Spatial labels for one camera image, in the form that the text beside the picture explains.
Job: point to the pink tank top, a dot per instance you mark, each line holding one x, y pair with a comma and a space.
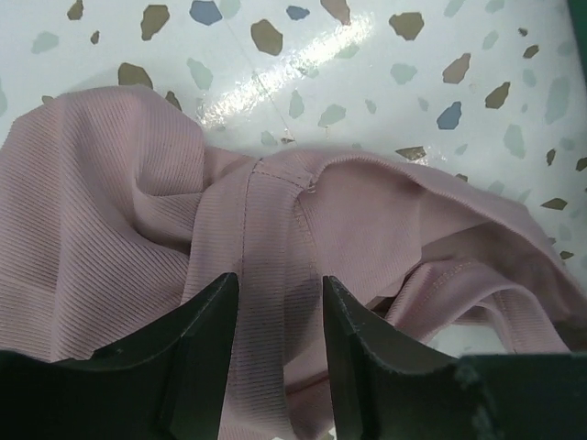
115, 212

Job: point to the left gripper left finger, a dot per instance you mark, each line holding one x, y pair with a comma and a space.
165, 381

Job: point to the green compartment tray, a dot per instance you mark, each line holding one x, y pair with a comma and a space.
578, 16

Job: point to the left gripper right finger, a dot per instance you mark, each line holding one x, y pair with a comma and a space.
386, 385

